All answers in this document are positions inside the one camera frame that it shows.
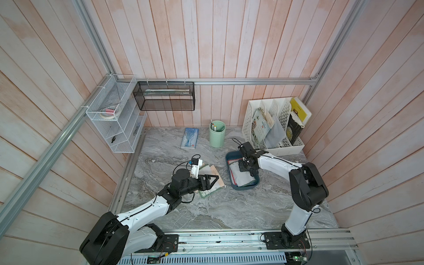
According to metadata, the white wire wall shelf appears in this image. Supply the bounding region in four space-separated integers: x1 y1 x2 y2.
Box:
86 74 147 153

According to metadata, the illustrated booklet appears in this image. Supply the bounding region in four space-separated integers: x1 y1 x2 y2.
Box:
252 107 274 144

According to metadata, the dark book in organizer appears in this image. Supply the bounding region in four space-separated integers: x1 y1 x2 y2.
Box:
286 112 304 146

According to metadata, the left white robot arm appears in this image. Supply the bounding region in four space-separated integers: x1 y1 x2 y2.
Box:
79 168 219 265

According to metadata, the brown stationery paper sheet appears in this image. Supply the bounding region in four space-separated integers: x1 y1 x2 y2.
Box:
205 165 225 192

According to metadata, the tape roll on shelf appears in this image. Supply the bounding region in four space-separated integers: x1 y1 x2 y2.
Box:
99 108 121 120

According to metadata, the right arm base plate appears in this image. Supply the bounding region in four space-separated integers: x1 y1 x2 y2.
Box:
263 231 311 250

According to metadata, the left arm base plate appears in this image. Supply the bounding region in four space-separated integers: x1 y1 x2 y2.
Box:
136 234 179 253

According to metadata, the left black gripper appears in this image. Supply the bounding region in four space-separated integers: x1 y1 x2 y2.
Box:
179 174 219 197

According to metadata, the dark teal storage box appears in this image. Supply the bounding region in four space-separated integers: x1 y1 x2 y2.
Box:
225 151 260 191

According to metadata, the green bordered white paper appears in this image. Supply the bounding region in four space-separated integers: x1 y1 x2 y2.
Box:
199 165 225 199

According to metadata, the yellow book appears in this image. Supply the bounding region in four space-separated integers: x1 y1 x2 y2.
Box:
290 97 312 125

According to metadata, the black mesh wall basket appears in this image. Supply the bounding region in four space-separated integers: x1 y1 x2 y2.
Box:
133 81 196 111

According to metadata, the blue packaged item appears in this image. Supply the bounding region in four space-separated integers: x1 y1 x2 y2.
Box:
181 128 199 149

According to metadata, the white plastic file organizer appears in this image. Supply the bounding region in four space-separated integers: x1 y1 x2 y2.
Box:
242 98 304 156

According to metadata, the aluminium rail frame front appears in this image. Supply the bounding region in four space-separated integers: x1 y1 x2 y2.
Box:
164 229 359 255

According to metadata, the mint green pen cup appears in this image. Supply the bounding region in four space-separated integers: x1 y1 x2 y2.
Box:
209 120 226 148

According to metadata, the grey folder in organizer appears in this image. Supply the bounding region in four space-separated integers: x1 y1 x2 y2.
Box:
265 116 286 149

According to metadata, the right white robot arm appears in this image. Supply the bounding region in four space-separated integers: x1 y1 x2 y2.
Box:
238 142 329 237

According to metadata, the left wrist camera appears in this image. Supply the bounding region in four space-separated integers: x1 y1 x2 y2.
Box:
190 159 203 179

